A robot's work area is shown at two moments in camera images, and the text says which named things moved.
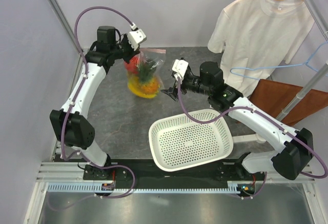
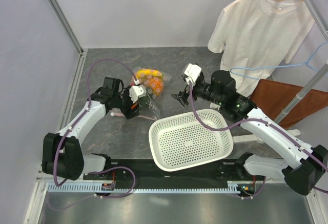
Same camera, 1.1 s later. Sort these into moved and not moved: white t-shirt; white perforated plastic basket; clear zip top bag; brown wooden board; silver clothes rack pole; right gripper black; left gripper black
Moved: right gripper black; clear zip top bag; left gripper black
Not moved: silver clothes rack pole; white perforated plastic basket; brown wooden board; white t-shirt
